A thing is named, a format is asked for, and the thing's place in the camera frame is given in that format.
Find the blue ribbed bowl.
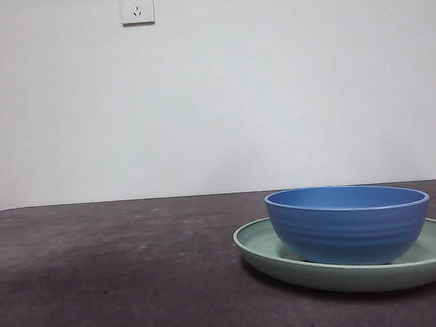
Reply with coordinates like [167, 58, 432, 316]
[263, 178, 435, 273]

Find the green round plate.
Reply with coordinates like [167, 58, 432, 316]
[231, 205, 436, 303]

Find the white wall power socket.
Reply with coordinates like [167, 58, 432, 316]
[119, 0, 156, 28]

